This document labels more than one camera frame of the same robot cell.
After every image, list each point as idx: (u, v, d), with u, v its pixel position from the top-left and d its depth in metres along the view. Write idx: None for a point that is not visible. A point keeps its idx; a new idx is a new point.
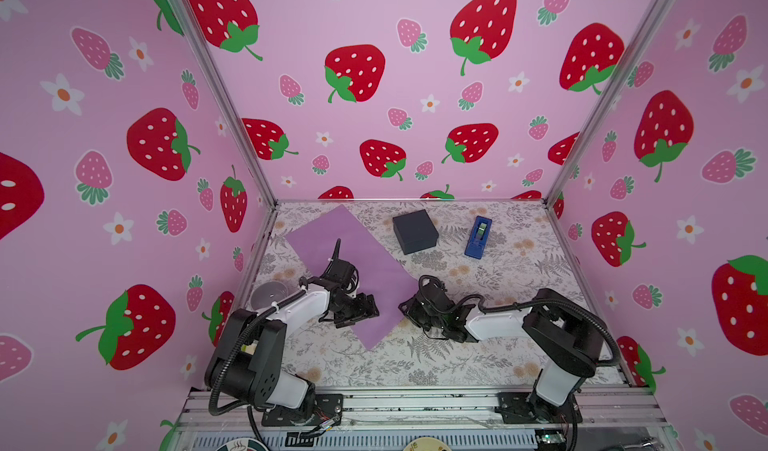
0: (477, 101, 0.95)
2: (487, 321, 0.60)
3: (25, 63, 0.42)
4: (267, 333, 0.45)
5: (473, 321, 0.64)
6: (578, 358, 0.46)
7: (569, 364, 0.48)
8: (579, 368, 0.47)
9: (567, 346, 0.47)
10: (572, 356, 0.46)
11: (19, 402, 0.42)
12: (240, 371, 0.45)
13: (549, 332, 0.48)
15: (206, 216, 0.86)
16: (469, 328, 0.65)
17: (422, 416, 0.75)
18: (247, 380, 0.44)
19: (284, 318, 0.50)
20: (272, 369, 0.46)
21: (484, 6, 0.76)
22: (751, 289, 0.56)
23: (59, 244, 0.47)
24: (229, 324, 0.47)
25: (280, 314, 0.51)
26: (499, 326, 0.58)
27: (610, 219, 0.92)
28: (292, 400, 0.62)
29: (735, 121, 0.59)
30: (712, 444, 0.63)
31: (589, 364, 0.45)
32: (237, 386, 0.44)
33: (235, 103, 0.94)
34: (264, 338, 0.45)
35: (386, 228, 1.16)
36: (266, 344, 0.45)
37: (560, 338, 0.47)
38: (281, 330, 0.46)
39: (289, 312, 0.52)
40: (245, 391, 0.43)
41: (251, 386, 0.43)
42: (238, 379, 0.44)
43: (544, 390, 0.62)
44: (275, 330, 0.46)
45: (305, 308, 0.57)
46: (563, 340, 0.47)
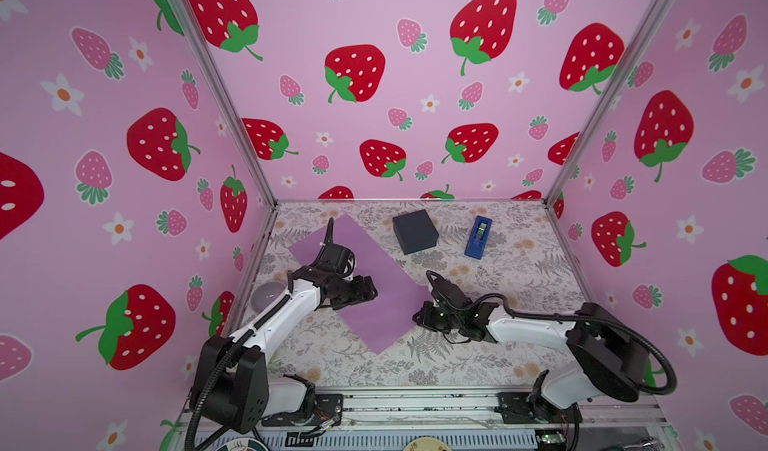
0: (477, 101, 0.95)
2: (519, 327, 0.56)
3: (24, 63, 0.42)
4: (244, 363, 0.41)
5: (498, 322, 0.60)
6: (624, 384, 0.43)
7: (609, 385, 0.45)
8: (620, 391, 0.44)
9: (616, 370, 0.44)
10: (618, 380, 0.43)
11: (18, 402, 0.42)
12: (223, 397, 0.43)
13: (598, 354, 0.44)
15: (206, 216, 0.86)
16: (491, 329, 0.61)
17: (422, 416, 0.75)
18: (232, 406, 0.41)
19: (262, 343, 0.45)
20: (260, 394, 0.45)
21: (484, 5, 0.76)
22: (751, 288, 0.56)
23: (59, 244, 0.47)
24: (206, 352, 0.43)
25: (259, 335, 0.46)
26: (530, 334, 0.55)
27: (610, 219, 0.92)
28: (291, 404, 0.62)
29: (736, 122, 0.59)
30: (712, 444, 0.63)
31: (633, 390, 0.43)
32: (223, 413, 0.42)
33: (235, 103, 0.94)
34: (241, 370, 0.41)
35: (386, 228, 1.16)
36: (244, 375, 0.41)
37: (609, 361, 0.44)
38: (260, 359, 0.42)
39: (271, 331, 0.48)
40: (231, 418, 0.41)
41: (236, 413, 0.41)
42: (223, 405, 0.42)
43: (551, 393, 0.62)
44: (251, 362, 0.42)
45: (291, 317, 0.52)
46: (612, 364, 0.44)
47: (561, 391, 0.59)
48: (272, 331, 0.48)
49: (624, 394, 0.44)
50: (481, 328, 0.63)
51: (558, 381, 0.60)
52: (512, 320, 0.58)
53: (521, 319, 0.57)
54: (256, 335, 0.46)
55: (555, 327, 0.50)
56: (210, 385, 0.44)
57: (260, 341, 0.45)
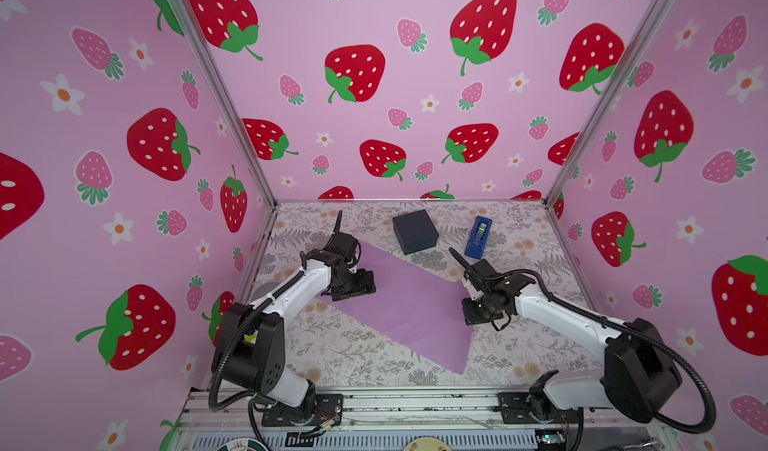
0: (477, 101, 0.95)
2: (552, 311, 0.53)
3: (24, 63, 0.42)
4: (265, 326, 0.44)
5: (530, 298, 0.57)
6: (642, 403, 0.41)
7: (626, 400, 0.43)
8: (635, 410, 0.43)
9: (642, 388, 0.42)
10: (637, 398, 0.42)
11: (18, 402, 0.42)
12: (242, 361, 0.45)
13: (631, 368, 0.42)
15: (206, 216, 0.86)
16: (518, 302, 0.59)
17: (422, 416, 0.75)
18: (252, 369, 0.45)
19: (281, 309, 0.48)
20: (278, 360, 0.47)
21: (484, 6, 0.76)
22: (751, 288, 0.56)
23: (59, 244, 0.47)
24: (227, 319, 0.46)
25: (278, 304, 0.49)
26: (562, 324, 0.52)
27: (610, 219, 0.92)
28: (292, 398, 0.62)
29: (735, 122, 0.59)
30: (712, 444, 0.63)
31: (648, 413, 0.41)
32: (243, 377, 0.44)
33: (235, 103, 0.94)
34: (262, 333, 0.44)
35: (387, 228, 1.16)
36: (264, 338, 0.44)
37: (639, 378, 0.42)
38: (279, 323, 0.45)
39: (287, 302, 0.50)
40: (252, 381, 0.44)
41: (256, 375, 0.44)
42: (242, 368, 0.45)
43: (554, 392, 0.62)
44: (272, 324, 0.45)
45: (304, 292, 0.55)
46: (641, 382, 0.42)
47: (565, 392, 0.59)
48: (289, 302, 0.51)
49: (636, 414, 0.43)
50: (505, 294, 0.61)
51: (567, 383, 0.59)
52: (547, 302, 0.55)
53: (558, 307, 0.53)
54: (274, 303, 0.49)
55: (594, 328, 0.47)
56: (231, 347, 0.45)
57: (279, 309, 0.48)
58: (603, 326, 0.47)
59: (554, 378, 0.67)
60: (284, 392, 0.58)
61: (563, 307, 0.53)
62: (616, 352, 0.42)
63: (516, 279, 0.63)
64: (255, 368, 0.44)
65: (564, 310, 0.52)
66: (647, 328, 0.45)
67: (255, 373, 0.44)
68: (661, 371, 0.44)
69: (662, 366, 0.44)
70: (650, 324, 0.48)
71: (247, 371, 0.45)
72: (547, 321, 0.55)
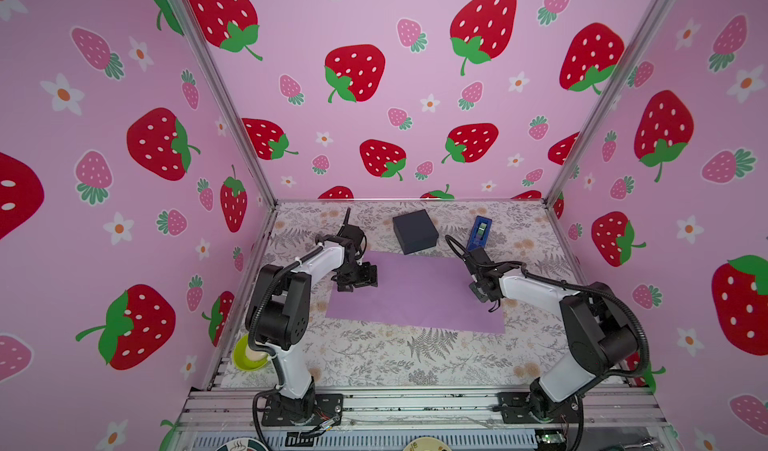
0: (477, 101, 0.95)
2: (524, 284, 0.61)
3: (23, 63, 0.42)
4: (294, 282, 0.51)
5: (508, 277, 0.65)
6: (595, 353, 0.46)
7: (584, 355, 0.48)
8: (592, 364, 0.47)
9: (595, 341, 0.46)
10: (590, 349, 0.46)
11: (18, 401, 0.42)
12: (273, 315, 0.51)
13: (580, 317, 0.47)
15: (206, 216, 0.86)
16: (501, 281, 0.66)
17: (422, 416, 0.75)
18: (282, 321, 0.51)
19: (308, 269, 0.56)
20: (304, 316, 0.54)
21: (484, 5, 0.76)
22: (751, 288, 0.56)
23: (59, 245, 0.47)
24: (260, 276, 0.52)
25: (303, 267, 0.56)
26: (532, 294, 0.59)
27: (610, 219, 0.92)
28: (295, 388, 0.62)
29: (736, 122, 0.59)
30: (712, 444, 0.63)
31: (601, 364, 0.45)
32: (275, 329, 0.50)
33: (235, 103, 0.94)
34: (293, 287, 0.51)
35: (387, 228, 1.16)
36: (294, 292, 0.51)
37: (589, 329, 0.47)
38: (308, 278, 0.52)
39: (312, 265, 0.58)
40: (282, 333, 0.50)
41: (286, 327, 0.50)
42: (273, 321, 0.51)
43: (548, 383, 0.63)
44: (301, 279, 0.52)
45: (324, 261, 0.62)
46: (592, 332, 0.47)
47: (557, 380, 0.60)
48: (313, 267, 0.58)
49: (594, 367, 0.47)
50: (493, 280, 0.69)
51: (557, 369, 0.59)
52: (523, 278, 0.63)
53: (528, 280, 0.61)
54: (301, 264, 0.57)
55: (557, 291, 0.54)
56: (263, 302, 0.51)
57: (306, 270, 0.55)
58: (564, 289, 0.54)
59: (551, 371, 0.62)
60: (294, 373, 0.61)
61: (533, 281, 0.60)
62: (570, 306, 0.48)
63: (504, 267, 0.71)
64: (284, 321, 0.51)
65: (535, 282, 0.59)
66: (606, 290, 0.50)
67: (285, 326, 0.50)
68: (618, 329, 0.48)
69: (619, 324, 0.48)
70: (607, 287, 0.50)
71: (277, 324, 0.50)
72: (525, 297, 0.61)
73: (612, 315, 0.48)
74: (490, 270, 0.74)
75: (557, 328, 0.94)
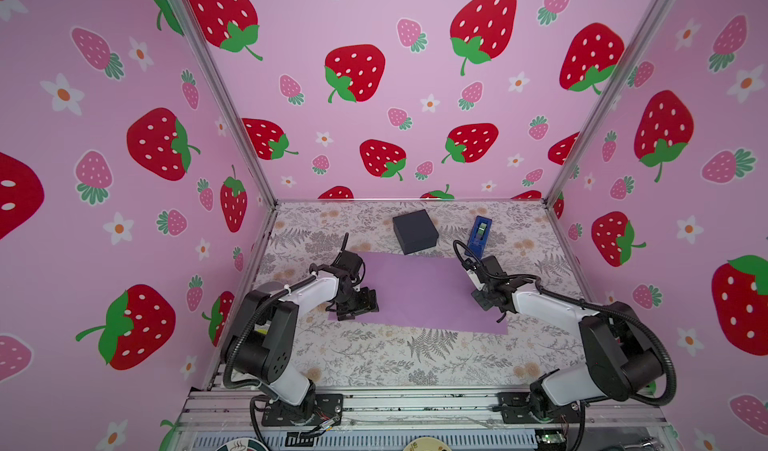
0: (477, 101, 0.95)
2: (540, 302, 0.58)
3: (24, 63, 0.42)
4: (279, 313, 0.47)
5: (524, 293, 0.63)
6: (618, 378, 0.43)
7: (605, 379, 0.45)
8: (613, 388, 0.44)
9: (617, 365, 0.44)
10: (612, 373, 0.44)
11: (19, 401, 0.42)
12: (252, 347, 0.47)
13: (602, 339, 0.45)
15: (206, 216, 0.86)
16: (514, 297, 0.64)
17: (422, 416, 0.75)
18: (261, 356, 0.46)
19: (296, 299, 0.52)
20: (285, 350, 0.49)
21: (484, 5, 0.76)
22: (751, 288, 0.56)
23: (59, 244, 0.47)
24: (245, 304, 0.49)
25: (293, 295, 0.53)
26: (548, 314, 0.57)
27: (610, 219, 0.92)
28: (295, 394, 0.62)
29: (736, 122, 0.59)
30: (712, 444, 0.63)
31: (625, 391, 0.43)
32: (251, 363, 0.46)
33: (235, 103, 0.94)
34: (277, 319, 0.47)
35: (387, 228, 1.16)
36: (278, 325, 0.47)
37: (611, 352, 0.45)
38: (294, 310, 0.48)
39: (302, 295, 0.55)
40: (259, 368, 0.45)
41: (264, 362, 0.46)
42: (251, 355, 0.46)
43: (550, 386, 0.63)
44: (288, 310, 0.48)
45: (317, 291, 0.59)
46: (614, 355, 0.44)
47: (561, 386, 0.60)
48: (304, 296, 0.55)
49: (615, 392, 0.44)
50: (506, 295, 0.66)
51: (562, 375, 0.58)
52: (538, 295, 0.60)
53: (545, 297, 0.59)
54: (290, 293, 0.54)
55: (575, 310, 0.51)
56: (244, 333, 0.47)
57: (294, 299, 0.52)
58: (582, 308, 0.51)
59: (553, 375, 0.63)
60: (286, 389, 0.58)
61: (551, 298, 0.57)
62: (590, 326, 0.46)
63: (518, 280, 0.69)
64: (263, 355, 0.46)
65: (554, 301, 0.56)
66: (627, 311, 0.47)
67: (263, 360, 0.45)
68: (641, 352, 0.45)
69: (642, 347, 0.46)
70: (628, 308, 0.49)
71: (255, 358, 0.46)
72: (539, 314, 0.59)
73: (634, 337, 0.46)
74: (502, 285, 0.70)
75: (557, 328, 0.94)
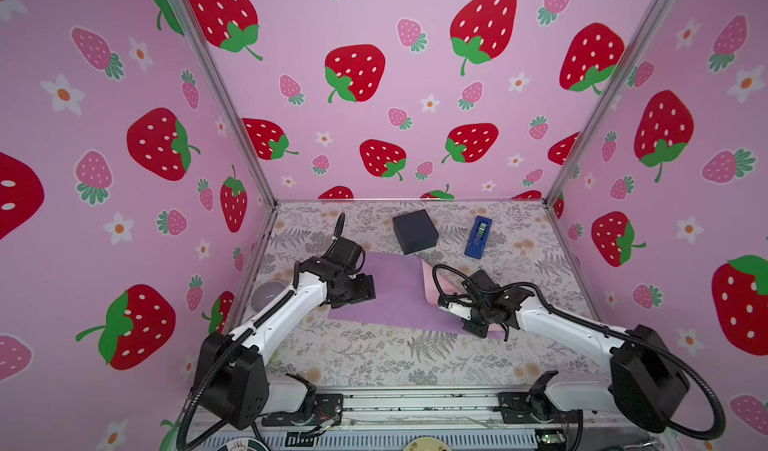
0: (477, 101, 0.95)
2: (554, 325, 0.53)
3: (25, 63, 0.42)
4: (241, 363, 0.41)
5: (530, 312, 0.57)
6: (654, 414, 0.41)
7: (637, 413, 0.43)
8: (645, 421, 0.43)
9: (652, 400, 0.41)
10: (648, 408, 0.41)
11: (18, 402, 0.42)
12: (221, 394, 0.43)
13: (638, 375, 0.42)
15: (205, 216, 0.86)
16: (519, 315, 0.58)
17: (422, 416, 0.75)
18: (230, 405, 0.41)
19: (262, 342, 0.44)
20: (258, 393, 0.44)
21: (484, 6, 0.76)
22: (751, 288, 0.56)
23: (60, 244, 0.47)
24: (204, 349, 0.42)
25: (259, 333, 0.45)
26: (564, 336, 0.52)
27: (610, 219, 0.92)
28: (291, 404, 0.62)
29: (736, 121, 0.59)
30: (712, 444, 0.63)
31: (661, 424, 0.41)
32: (222, 410, 0.42)
33: (235, 103, 0.94)
34: (240, 370, 0.41)
35: (387, 228, 1.16)
36: (240, 375, 0.41)
37: (647, 387, 0.42)
38: (257, 360, 0.41)
39: (271, 329, 0.47)
40: (230, 415, 0.42)
41: (233, 411, 0.41)
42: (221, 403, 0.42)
43: (556, 395, 0.62)
44: (250, 362, 0.41)
45: (293, 315, 0.51)
46: (649, 390, 0.42)
47: (571, 396, 0.58)
48: (273, 331, 0.47)
49: (646, 423, 0.43)
50: (506, 310, 0.61)
51: (571, 386, 0.59)
52: (548, 315, 0.55)
53: (557, 320, 0.53)
54: (255, 333, 0.45)
55: (598, 339, 0.47)
56: (203, 386, 0.43)
57: (260, 340, 0.44)
58: (606, 336, 0.47)
59: (557, 381, 0.65)
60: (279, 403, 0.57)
61: (564, 320, 0.53)
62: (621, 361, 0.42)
63: (515, 295, 0.63)
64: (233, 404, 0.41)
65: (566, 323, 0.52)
66: (650, 336, 0.44)
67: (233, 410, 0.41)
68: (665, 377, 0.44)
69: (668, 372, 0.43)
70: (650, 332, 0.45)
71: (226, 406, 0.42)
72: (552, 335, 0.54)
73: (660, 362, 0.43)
74: (499, 300, 0.63)
75: None
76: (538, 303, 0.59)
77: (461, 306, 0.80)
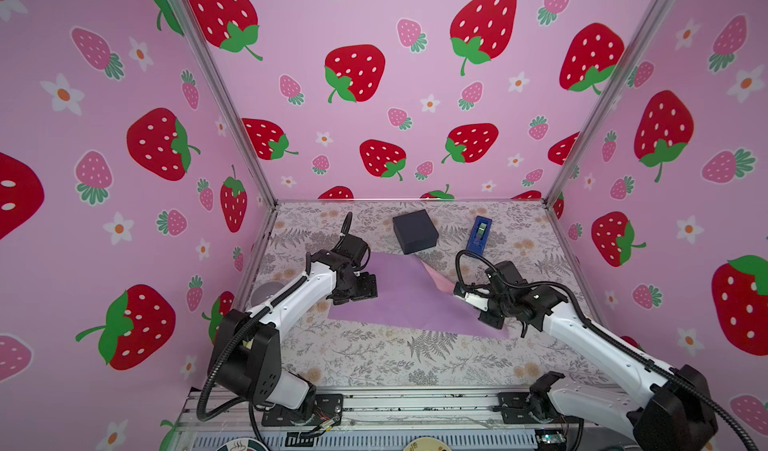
0: (477, 101, 0.95)
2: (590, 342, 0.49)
3: (25, 64, 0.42)
4: (260, 338, 0.43)
5: (563, 321, 0.53)
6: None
7: (660, 450, 0.41)
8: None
9: (686, 447, 0.40)
10: None
11: (18, 402, 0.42)
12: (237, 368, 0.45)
13: (677, 421, 0.39)
15: (205, 216, 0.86)
16: (548, 320, 0.54)
17: (422, 416, 0.75)
18: (247, 378, 0.43)
19: (278, 320, 0.47)
20: (273, 370, 0.46)
21: (484, 6, 0.76)
22: (751, 289, 0.56)
23: (59, 244, 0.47)
24: (222, 325, 0.45)
25: (276, 312, 0.48)
26: (596, 354, 0.48)
27: (610, 219, 0.92)
28: (292, 400, 0.62)
29: (736, 122, 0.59)
30: (712, 444, 0.63)
31: None
32: (237, 384, 0.44)
33: (235, 103, 0.94)
34: (257, 345, 0.43)
35: (387, 228, 1.16)
36: (259, 351, 0.43)
37: (685, 434, 0.39)
38: (274, 335, 0.43)
39: (287, 310, 0.49)
40: (245, 390, 0.43)
41: (249, 385, 0.43)
42: (237, 377, 0.44)
43: (559, 399, 0.62)
44: (268, 336, 0.43)
45: (307, 298, 0.54)
46: (686, 438, 0.40)
47: (575, 404, 0.58)
48: (288, 311, 0.49)
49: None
50: (533, 309, 0.56)
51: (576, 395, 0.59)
52: (582, 328, 0.51)
53: (595, 337, 0.49)
54: (272, 312, 0.48)
55: (637, 369, 0.44)
56: (225, 354, 0.44)
57: (276, 318, 0.47)
58: (648, 369, 0.43)
59: (561, 386, 0.64)
60: (282, 397, 0.58)
61: (603, 341, 0.48)
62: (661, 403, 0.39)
63: (544, 293, 0.59)
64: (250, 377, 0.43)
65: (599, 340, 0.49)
66: (697, 377, 0.41)
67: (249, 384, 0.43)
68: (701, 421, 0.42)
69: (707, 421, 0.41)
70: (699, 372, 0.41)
71: (242, 380, 0.44)
72: (582, 349, 0.50)
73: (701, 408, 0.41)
74: (526, 296, 0.59)
75: None
76: (574, 312, 0.54)
77: (478, 296, 0.77)
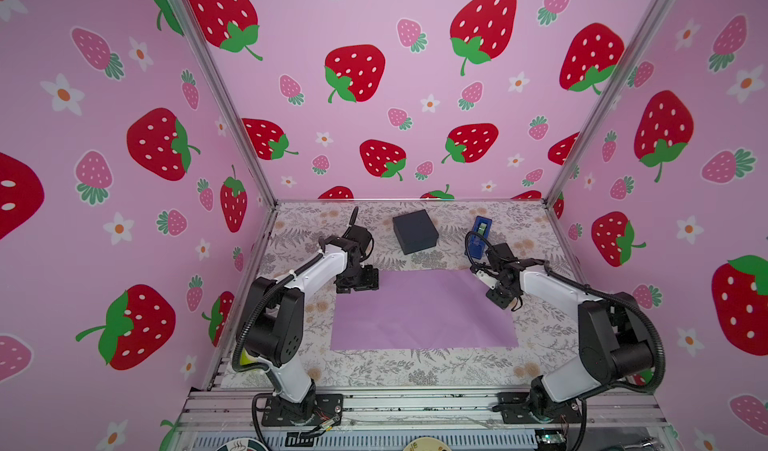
0: (477, 101, 0.95)
2: (544, 279, 0.60)
3: (23, 64, 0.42)
4: (287, 300, 0.48)
5: (532, 272, 0.64)
6: (606, 362, 0.45)
7: (595, 363, 0.47)
8: (600, 372, 0.46)
9: (606, 349, 0.45)
10: (602, 358, 0.45)
11: (18, 402, 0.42)
12: (265, 331, 0.49)
13: (597, 325, 0.46)
15: (205, 216, 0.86)
16: (522, 275, 0.65)
17: (422, 416, 0.75)
18: (272, 339, 0.48)
19: (302, 285, 0.52)
20: (296, 334, 0.50)
21: (484, 6, 0.76)
22: (751, 288, 0.56)
23: (59, 244, 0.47)
24: (252, 291, 0.49)
25: (299, 279, 0.53)
26: (550, 290, 0.58)
27: (610, 219, 0.92)
28: (295, 392, 0.62)
29: (736, 122, 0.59)
30: (713, 444, 0.63)
31: (610, 374, 0.45)
32: (264, 345, 0.48)
33: (235, 103, 0.94)
34: (284, 306, 0.48)
35: (386, 228, 1.16)
36: (284, 312, 0.47)
37: (607, 339, 0.46)
38: (300, 297, 0.48)
39: (307, 278, 0.54)
40: (272, 350, 0.47)
41: (276, 344, 0.47)
42: (263, 338, 0.48)
43: (550, 382, 0.64)
44: (294, 298, 0.48)
45: (323, 272, 0.58)
46: (606, 344, 0.45)
47: (559, 382, 0.61)
48: (309, 281, 0.54)
49: (601, 375, 0.46)
50: (514, 271, 0.68)
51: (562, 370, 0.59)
52: (543, 274, 0.62)
53: (550, 276, 0.61)
54: (295, 279, 0.53)
55: (579, 295, 0.52)
56: (253, 317, 0.49)
57: (299, 285, 0.51)
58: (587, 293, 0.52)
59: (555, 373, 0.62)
60: (290, 382, 0.59)
61: (556, 278, 0.59)
62: (588, 310, 0.47)
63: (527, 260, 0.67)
64: (276, 338, 0.48)
65: (556, 281, 0.58)
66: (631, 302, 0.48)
67: (275, 343, 0.48)
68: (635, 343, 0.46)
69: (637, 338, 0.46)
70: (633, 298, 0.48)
71: (268, 341, 0.48)
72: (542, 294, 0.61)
73: (631, 328, 0.46)
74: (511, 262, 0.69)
75: (557, 328, 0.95)
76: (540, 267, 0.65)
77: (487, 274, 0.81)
